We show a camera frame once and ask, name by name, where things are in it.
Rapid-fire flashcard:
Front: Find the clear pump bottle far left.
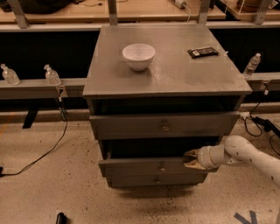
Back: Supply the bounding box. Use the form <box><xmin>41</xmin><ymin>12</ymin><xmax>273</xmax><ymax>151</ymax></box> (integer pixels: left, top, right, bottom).
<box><xmin>1</xmin><ymin>64</ymin><xmax>20</xmax><ymax>85</ymax></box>

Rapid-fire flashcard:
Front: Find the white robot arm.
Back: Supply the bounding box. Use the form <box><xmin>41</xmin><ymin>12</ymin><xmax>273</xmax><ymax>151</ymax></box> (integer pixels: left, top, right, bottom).
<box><xmin>183</xmin><ymin>136</ymin><xmax>280</xmax><ymax>186</ymax></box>

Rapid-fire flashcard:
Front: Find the black snack bar packet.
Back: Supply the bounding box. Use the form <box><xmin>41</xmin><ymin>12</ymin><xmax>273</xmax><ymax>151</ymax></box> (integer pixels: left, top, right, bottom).
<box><xmin>187</xmin><ymin>46</ymin><xmax>219</xmax><ymax>59</ymax></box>

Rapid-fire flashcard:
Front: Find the black floor cable left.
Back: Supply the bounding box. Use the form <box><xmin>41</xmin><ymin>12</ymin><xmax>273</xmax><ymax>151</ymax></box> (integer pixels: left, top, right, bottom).
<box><xmin>0</xmin><ymin>97</ymin><xmax>69</xmax><ymax>178</ymax></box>

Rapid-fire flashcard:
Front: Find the white ceramic bowl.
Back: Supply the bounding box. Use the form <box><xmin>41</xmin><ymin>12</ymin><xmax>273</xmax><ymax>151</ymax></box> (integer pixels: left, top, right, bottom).
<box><xmin>122</xmin><ymin>44</ymin><xmax>156</xmax><ymax>71</ymax></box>

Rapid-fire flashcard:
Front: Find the grey metal rail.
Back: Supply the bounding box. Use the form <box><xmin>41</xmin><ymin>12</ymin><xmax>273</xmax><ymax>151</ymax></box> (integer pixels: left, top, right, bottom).
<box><xmin>0</xmin><ymin>73</ymin><xmax>280</xmax><ymax>100</ymax></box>

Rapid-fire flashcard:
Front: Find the grey drawer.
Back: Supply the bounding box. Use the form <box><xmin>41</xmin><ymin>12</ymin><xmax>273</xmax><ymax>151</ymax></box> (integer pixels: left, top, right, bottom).
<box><xmin>99</xmin><ymin>137</ymin><xmax>217</xmax><ymax>177</ymax></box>
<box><xmin>107</xmin><ymin>174</ymin><xmax>207</xmax><ymax>188</ymax></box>
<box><xmin>89</xmin><ymin>111</ymin><xmax>239</xmax><ymax>140</ymax></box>

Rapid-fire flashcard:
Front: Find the grey bottom drawer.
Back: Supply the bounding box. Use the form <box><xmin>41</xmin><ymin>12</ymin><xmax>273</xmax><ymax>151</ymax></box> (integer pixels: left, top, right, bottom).
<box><xmin>107</xmin><ymin>174</ymin><xmax>207</xmax><ymax>188</ymax></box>

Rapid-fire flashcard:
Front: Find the grey top drawer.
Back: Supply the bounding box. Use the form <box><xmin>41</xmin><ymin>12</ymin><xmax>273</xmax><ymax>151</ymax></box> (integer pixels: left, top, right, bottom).
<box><xmin>89</xmin><ymin>111</ymin><xmax>239</xmax><ymax>140</ymax></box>

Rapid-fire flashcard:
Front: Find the clear plastic water bottle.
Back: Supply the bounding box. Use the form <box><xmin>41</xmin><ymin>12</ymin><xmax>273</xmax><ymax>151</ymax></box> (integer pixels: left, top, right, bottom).
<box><xmin>243</xmin><ymin>53</ymin><xmax>261</xmax><ymax>79</ymax></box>

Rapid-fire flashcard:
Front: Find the clear pump bottle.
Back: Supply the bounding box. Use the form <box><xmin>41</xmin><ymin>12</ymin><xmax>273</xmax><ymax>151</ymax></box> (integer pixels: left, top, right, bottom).
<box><xmin>44</xmin><ymin>64</ymin><xmax>61</xmax><ymax>86</ymax></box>
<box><xmin>1</xmin><ymin>64</ymin><xmax>20</xmax><ymax>85</ymax></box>

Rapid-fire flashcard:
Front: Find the black object on floor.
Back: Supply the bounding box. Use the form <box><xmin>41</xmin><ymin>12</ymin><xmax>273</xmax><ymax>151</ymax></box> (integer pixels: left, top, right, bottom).
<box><xmin>56</xmin><ymin>213</ymin><xmax>67</xmax><ymax>224</ymax></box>

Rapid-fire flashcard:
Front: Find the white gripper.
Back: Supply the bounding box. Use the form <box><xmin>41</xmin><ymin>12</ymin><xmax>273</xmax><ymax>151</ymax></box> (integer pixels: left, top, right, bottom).
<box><xmin>183</xmin><ymin>146</ymin><xmax>217</xmax><ymax>170</ymax></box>

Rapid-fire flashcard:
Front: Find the white power adapter on desk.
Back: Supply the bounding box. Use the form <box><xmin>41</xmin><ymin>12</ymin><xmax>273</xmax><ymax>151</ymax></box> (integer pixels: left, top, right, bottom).
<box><xmin>174</xmin><ymin>0</ymin><xmax>192</xmax><ymax>20</ymax></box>

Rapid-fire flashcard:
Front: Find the black power adapter cable right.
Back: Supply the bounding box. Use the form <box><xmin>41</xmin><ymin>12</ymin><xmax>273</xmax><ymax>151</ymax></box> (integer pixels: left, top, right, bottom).
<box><xmin>240</xmin><ymin>90</ymin><xmax>280</xmax><ymax>156</ymax></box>

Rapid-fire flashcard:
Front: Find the grey drawer cabinet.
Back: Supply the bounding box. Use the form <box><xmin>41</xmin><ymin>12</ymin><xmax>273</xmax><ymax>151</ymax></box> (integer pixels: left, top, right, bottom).
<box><xmin>82</xmin><ymin>24</ymin><xmax>253</xmax><ymax>189</ymax></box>

